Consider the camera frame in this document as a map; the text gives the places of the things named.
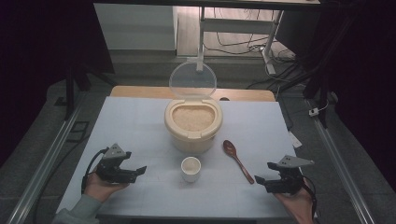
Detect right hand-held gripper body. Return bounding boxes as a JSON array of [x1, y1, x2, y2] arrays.
[[264, 155, 315, 196]]

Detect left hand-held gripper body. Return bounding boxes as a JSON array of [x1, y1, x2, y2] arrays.
[[94, 143, 138, 185]]

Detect brown wooden spoon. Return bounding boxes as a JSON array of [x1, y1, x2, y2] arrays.
[[222, 139, 256, 185]]

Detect white cup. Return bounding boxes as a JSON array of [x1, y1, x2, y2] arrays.
[[180, 156, 202, 184]]

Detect beige rice container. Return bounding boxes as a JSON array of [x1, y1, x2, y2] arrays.
[[163, 97, 224, 154]]

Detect person's left hand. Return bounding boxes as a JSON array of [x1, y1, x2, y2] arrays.
[[84, 172, 130, 203]]

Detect person's right hand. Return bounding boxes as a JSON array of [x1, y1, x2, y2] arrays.
[[273, 186, 316, 224]]

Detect white table sheet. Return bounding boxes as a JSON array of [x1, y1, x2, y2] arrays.
[[55, 96, 313, 219]]

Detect white paper label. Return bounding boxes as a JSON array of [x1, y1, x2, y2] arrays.
[[288, 130, 304, 149]]

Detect wooden table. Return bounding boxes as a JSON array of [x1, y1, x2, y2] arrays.
[[110, 85, 276, 103]]

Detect black metal stand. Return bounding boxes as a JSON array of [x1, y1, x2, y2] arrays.
[[303, 71, 340, 129], [54, 62, 119, 121]]

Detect clear container lid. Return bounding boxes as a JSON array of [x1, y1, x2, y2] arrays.
[[168, 60, 218, 100]]

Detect white cabinet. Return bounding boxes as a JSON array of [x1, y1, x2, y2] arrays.
[[93, 3, 178, 52]]

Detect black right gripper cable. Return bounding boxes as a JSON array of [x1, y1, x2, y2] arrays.
[[300, 175, 319, 220]]

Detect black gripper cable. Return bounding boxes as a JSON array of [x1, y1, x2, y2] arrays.
[[300, 175, 319, 220], [80, 148, 108, 195]]

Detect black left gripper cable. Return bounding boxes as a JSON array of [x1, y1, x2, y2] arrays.
[[80, 148, 108, 195]]

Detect black floor frame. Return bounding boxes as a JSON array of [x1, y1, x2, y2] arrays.
[[65, 120, 92, 144]]

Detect aluminium rail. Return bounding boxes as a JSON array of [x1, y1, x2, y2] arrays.
[[306, 99, 378, 224], [6, 106, 82, 224]]

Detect black floor cables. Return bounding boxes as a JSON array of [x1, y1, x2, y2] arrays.
[[204, 7, 312, 91]]

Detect white desk frame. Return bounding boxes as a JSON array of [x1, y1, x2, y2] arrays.
[[196, 6, 286, 76]]

